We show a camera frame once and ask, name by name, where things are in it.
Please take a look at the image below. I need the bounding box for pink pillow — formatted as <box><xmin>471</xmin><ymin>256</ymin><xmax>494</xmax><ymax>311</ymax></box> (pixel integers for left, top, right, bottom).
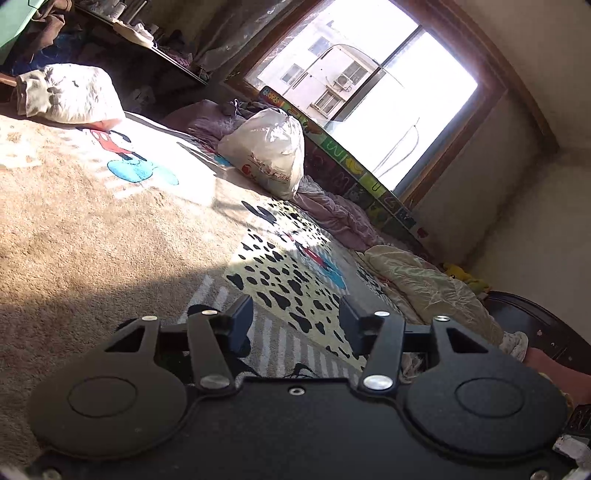
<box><xmin>524</xmin><ymin>348</ymin><xmax>591</xmax><ymax>405</ymax></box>

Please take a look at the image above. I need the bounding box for yellow green plush toy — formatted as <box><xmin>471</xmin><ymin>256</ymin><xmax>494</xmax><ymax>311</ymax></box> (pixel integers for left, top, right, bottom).
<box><xmin>443</xmin><ymin>263</ymin><xmax>491</xmax><ymax>296</ymax></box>

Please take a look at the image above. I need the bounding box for white plastic bag pillow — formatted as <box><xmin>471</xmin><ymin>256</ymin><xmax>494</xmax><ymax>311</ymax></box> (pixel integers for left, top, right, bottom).
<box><xmin>217</xmin><ymin>108</ymin><xmax>304</xmax><ymax>200</ymax></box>

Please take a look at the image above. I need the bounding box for cream satin quilt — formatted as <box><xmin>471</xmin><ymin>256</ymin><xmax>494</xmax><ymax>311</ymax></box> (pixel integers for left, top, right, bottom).
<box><xmin>361</xmin><ymin>245</ymin><xmax>504</xmax><ymax>346</ymax></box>

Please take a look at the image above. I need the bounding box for colourful alphabet foam mat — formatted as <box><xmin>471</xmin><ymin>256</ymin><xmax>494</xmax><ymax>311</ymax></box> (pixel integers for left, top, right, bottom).
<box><xmin>259</xmin><ymin>86</ymin><xmax>436</xmax><ymax>262</ymax></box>

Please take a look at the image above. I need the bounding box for Mickey Mouse plush blanket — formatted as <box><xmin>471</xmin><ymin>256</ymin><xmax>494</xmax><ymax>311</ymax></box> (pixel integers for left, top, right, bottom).
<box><xmin>1</xmin><ymin>109</ymin><xmax>418</xmax><ymax>466</ymax></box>

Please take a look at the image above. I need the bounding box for white floral cloth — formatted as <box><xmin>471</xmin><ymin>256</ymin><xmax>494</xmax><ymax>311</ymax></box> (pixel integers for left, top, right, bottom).
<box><xmin>499</xmin><ymin>331</ymin><xmax>529</xmax><ymax>363</ymax></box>

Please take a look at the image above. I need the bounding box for white printed bundle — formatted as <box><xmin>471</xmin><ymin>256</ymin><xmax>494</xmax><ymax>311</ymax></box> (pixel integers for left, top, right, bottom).
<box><xmin>15</xmin><ymin>63</ymin><xmax>125</xmax><ymax>130</ymax></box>

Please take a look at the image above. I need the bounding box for dark cluttered shelf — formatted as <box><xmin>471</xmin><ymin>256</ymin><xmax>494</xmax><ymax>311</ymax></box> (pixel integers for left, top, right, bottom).
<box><xmin>1</xmin><ymin>1</ymin><xmax>206</xmax><ymax>118</ymax></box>

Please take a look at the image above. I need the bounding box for window with wooden frame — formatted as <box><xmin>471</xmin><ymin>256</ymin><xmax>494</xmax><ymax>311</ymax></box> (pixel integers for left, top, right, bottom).
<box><xmin>223</xmin><ymin>0</ymin><xmax>560</xmax><ymax>209</ymax></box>

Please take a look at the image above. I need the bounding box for pink crumpled quilt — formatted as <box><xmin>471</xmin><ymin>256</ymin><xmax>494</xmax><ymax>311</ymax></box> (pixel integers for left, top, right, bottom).
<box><xmin>162</xmin><ymin>99</ymin><xmax>386</xmax><ymax>252</ymax></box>

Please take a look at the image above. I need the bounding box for dark wooden headboard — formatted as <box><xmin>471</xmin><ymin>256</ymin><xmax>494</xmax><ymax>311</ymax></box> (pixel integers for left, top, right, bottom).
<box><xmin>484</xmin><ymin>291</ymin><xmax>590</xmax><ymax>375</ymax></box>

